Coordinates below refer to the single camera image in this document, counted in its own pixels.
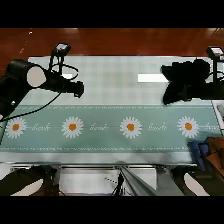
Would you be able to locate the blue garment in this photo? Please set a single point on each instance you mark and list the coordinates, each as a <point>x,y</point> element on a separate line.
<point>196,150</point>

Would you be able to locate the black garment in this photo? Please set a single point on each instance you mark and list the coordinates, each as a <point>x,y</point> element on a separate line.
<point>181,75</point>

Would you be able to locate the silver frame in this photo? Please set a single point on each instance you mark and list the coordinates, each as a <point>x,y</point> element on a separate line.
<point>140,185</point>

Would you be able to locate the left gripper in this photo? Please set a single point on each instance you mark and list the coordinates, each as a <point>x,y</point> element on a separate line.
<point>74,88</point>

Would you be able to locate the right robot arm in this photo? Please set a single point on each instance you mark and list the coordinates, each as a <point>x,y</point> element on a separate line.
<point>210,90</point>

